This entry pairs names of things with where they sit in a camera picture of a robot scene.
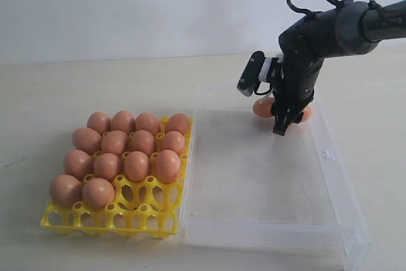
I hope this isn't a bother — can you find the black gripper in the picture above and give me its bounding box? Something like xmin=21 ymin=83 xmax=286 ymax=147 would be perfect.
xmin=271 ymin=51 xmax=324 ymax=137

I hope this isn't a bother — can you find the clear plastic box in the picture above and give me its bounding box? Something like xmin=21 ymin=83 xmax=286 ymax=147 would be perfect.
xmin=180 ymin=84 xmax=370 ymax=270

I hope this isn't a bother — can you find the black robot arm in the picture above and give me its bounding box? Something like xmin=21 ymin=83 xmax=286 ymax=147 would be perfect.
xmin=272 ymin=0 xmax=405 ymax=136

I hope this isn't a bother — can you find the yellow plastic egg tray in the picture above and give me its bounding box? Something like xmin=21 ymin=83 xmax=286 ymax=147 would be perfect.
xmin=41 ymin=133 xmax=193 ymax=239

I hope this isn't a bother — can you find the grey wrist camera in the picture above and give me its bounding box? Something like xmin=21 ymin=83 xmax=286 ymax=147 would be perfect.
xmin=237 ymin=51 xmax=284 ymax=97

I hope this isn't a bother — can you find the brown egg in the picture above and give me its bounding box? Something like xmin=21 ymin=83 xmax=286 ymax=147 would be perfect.
xmin=82 ymin=178 xmax=115 ymax=210
xmin=49 ymin=174 xmax=83 ymax=209
xmin=123 ymin=151 xmax=150 ymax=182
xmin=165 ymin=113 xmax=191 ymax=135
xmin=101 ymin=130 xmax=129 ymax=155
xmin=155 ymin=150 xmax=181 ymax=184
xmin=160 ymin=131 xmax=187 ymax=155
xmin=135 ymin=112 xmax=161 ymax=136
xmin=63 ymin=149 xmax=93 ymax=180
xmin=93 ymin=153 xmax=122 ymax=182
xmin=128 ymin=130 xmax=157 ymax=156
xmin=300 ymin=105 xmax=313 ymax=122
xmin=72 ymin=128 xmax=102 ymax=155
xmin=252 ymin=96 xmax=275 ymax=118
xmin=112 ymin=110 xmax=136 ymax=135

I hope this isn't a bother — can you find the brown egg tray corner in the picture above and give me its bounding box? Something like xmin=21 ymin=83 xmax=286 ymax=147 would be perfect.
xmin=86 ymin=112 xmax=111 ymax=135

